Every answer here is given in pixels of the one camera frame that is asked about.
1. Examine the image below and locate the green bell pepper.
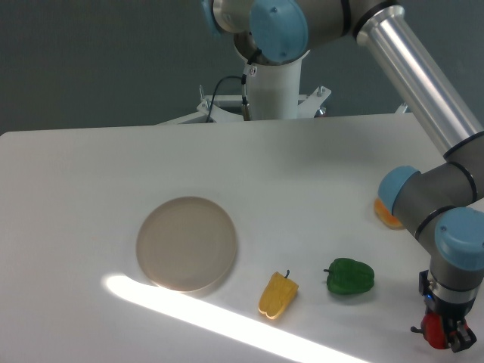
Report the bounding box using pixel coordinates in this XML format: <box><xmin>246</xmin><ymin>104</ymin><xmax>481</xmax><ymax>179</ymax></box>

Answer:
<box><xmin>324</xmin><ymin>258</ymin><xmax>374</xmax><ymax>295</ymax></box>

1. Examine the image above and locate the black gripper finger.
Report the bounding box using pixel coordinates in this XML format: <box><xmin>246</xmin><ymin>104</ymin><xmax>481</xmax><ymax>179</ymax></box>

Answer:
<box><xmin>447</xmin><ymin>319</ymin><xmax>476</xmax><ymax>352</ymax></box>

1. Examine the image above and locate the yellow bell pepper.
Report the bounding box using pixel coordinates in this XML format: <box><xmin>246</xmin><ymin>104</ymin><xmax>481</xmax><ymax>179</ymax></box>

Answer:
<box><xmin>258</xmin><ymin>270</ymin><xmax>299</xmax><ymax>320</ymax></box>

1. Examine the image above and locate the black cable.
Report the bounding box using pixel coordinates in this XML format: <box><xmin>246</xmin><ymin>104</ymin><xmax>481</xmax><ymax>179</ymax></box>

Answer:
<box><xmin>206</xmin><ymin>48</ymin><xmax>262</xmax><ymax>123</ymax></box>

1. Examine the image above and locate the orange bell pepper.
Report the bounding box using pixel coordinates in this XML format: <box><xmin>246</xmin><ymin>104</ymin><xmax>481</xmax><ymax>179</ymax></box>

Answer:
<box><xmin>373</xmin><ymin>197</ymin><xmax>404</xmax><ymax>230</ymax></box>

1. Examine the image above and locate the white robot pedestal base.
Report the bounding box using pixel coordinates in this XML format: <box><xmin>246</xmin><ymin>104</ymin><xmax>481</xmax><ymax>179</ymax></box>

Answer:
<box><xmin>164</xmin><ymin>52</ymin><xmax>332</xmax><ymax>125</ymax></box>

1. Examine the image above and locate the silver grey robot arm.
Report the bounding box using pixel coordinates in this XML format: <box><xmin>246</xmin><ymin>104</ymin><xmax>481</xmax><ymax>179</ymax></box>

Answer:
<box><xmin>201</xmin><ymin>1</ymin><xmax>483</xmax><ymax>352</ymax></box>

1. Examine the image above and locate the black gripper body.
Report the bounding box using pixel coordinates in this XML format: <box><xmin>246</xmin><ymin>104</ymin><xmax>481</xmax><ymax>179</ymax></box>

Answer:
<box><xmin>419</xmin><ymin>270</ymin><xmax>477</xmax><ymax>321</ymax></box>

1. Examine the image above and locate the red bell pepper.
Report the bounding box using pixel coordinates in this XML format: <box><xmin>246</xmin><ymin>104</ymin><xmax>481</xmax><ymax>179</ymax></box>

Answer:
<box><xmin>410</xmin><ymin>312</ymin><xmax>448</xmax><ymax>349</ymax></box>

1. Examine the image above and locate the beige round plate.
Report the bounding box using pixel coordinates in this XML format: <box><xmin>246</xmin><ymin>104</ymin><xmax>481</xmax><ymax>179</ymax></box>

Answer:
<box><xmin>135</xmin><ymin>197</ymin><xmax>237</xmax><ymax>293</ymax></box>

